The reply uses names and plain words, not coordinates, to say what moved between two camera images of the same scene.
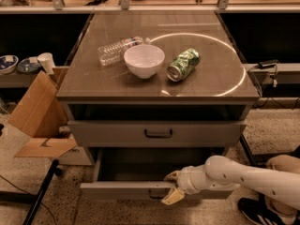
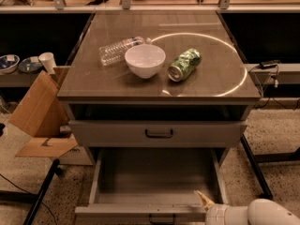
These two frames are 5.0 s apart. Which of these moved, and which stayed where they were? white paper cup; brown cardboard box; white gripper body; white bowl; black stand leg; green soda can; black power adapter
Moved: white gripper body
Stayed: white paper cup; black power adapter; green soda can; brown cardboard box; white bowl; black stand leg
